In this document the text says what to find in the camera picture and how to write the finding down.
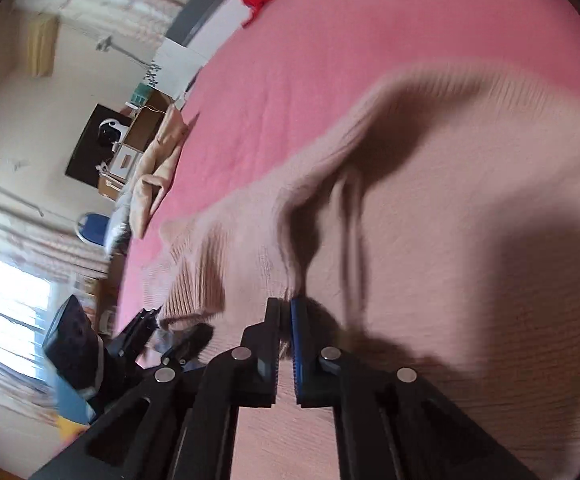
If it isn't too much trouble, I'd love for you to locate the brown cardboard box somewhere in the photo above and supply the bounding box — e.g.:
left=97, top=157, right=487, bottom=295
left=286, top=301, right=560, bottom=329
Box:
left=124, top=91, right=171, bottom=149

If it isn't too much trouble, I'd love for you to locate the bright window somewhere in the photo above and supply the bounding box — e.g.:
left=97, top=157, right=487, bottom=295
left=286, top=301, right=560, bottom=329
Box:
left=0, top=247, right=54, bottom=379

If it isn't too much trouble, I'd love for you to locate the blue chair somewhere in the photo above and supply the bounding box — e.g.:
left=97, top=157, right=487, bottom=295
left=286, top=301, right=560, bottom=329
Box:
left=76, top=212, right=114, bottom=249

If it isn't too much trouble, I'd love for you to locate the black flat screen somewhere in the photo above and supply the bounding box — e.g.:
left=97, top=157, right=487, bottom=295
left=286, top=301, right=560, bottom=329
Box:
left=65, top=104, right=137, bottom=182

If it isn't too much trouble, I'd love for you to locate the blue cloth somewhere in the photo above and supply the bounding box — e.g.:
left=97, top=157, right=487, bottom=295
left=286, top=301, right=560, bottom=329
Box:
left=54, top=372, right=102, bottom=423

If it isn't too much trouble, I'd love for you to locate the patterned pale curtain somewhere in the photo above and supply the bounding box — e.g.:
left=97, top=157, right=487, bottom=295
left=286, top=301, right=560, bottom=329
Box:
left=0, top=195, right=116, bottom=426
left=25, top=0, right=211, bottom=47

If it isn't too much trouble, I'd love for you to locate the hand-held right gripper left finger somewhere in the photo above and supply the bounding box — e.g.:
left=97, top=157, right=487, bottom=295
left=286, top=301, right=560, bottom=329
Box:
left=30, top=297, right=283, bottom=480

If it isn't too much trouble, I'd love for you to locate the light pink knit sweater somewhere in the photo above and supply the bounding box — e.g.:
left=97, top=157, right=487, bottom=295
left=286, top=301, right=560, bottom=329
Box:
left=142, top=62, right=580, bottom=480

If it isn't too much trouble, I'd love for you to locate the beige knit garment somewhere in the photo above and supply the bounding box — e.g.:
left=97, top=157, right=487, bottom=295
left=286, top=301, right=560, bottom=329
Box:
left=129, top=104, right=191, bottom=241

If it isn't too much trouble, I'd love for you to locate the beige air conditioner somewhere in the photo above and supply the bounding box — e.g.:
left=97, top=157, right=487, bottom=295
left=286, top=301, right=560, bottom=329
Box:
left=26, top=14, right=62, bottom=79

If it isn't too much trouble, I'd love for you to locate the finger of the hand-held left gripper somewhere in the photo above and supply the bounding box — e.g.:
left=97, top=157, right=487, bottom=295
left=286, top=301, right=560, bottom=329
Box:
left=161, top=324, right=217, bottom=367
left=116, top=308, right=161, bottom=357

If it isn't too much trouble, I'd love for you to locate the pink fleece bed blanket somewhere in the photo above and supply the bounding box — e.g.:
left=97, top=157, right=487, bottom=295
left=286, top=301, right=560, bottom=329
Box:
left=115, top=0, right=580, bottom=342

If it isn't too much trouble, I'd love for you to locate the white round robot toy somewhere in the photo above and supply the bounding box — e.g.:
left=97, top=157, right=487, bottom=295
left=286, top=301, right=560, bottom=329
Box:
left=97, top=119, right=127, bottom=149

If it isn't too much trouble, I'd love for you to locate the silver pillow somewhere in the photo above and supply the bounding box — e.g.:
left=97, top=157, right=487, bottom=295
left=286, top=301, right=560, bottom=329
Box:
left=105, top=195, right=136, bottom=257

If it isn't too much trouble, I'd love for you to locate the metal wall rail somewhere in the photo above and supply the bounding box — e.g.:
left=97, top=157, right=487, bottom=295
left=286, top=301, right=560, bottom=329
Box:
left=0, top=144, right=46, bottom=217

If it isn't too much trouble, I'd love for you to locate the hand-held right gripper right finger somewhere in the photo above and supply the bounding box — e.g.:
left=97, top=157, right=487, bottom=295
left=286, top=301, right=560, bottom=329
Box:
left=290, top=297, right=540, bottom=480

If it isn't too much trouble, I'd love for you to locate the white flower print nightstand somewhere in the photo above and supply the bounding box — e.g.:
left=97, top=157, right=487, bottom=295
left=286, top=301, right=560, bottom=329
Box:
left=142, top=40, right=209, bottom=102

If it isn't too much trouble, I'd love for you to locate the grey and white headboard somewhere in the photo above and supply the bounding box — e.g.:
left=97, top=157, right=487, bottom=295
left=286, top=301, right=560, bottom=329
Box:
left=165, top=0, right=251, bottom=47

